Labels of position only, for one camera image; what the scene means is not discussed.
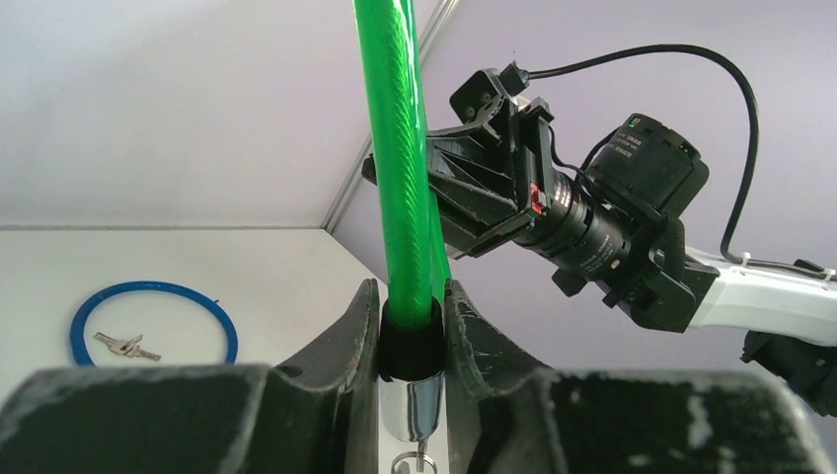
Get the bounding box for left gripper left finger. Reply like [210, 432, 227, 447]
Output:
[1, 279, 380, 473]

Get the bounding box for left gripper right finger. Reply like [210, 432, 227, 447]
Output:
[443, 279, 834, 473]

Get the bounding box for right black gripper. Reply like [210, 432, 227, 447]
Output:
[361, 96, 636, 283]

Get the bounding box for green cable lock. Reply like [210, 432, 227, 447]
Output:
[353, 1, 446, 442]

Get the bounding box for blue cable lock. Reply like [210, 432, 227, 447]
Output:
[68, 280, 240, 366]

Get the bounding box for silver green-lock keys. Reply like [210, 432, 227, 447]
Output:
[390, 439, 439, 474]

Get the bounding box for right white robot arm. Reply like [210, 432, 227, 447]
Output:
[426, 99, 836, 416]

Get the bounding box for right black camera cable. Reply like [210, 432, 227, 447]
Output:
[499, 43, 837, 282]

